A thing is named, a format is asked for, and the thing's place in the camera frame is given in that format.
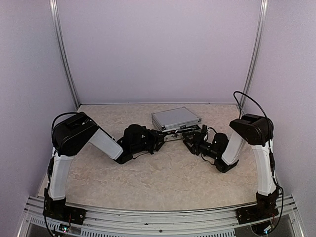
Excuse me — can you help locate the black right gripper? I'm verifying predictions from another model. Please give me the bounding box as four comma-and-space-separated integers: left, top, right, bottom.
182, 132, 219, 160

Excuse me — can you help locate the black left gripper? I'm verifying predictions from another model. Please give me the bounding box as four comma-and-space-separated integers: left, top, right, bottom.
131, 128, 167, 154

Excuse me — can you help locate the aluminium poker set case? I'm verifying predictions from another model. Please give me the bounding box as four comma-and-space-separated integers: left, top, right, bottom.
151, 107, 202, 142

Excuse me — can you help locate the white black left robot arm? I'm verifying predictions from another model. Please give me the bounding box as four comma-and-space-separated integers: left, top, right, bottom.
43, 112, 165, 221

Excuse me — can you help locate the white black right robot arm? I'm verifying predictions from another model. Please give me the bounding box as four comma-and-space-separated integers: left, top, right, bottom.
182, 107, 284, 223

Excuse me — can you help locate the front aluminium rail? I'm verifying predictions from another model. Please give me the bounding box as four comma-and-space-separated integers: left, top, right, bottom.
17, 196, 306, 237

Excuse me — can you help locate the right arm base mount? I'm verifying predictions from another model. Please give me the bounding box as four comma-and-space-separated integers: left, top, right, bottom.
236, 205, 260, 225

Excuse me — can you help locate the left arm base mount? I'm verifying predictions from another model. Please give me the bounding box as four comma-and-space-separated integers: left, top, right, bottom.
43, 205, 86, 225

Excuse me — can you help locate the right aluminium frame post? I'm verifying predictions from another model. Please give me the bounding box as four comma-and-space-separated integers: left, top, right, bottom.
242, 0, 269, 95

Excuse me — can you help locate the aluminium frame post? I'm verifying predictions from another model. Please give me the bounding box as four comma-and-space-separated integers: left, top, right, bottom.
49, 0, 80, 109
242, 0, 269, 95

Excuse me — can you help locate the left aluminium frame post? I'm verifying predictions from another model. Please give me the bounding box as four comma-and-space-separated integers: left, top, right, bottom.
49, 0, 80, 109

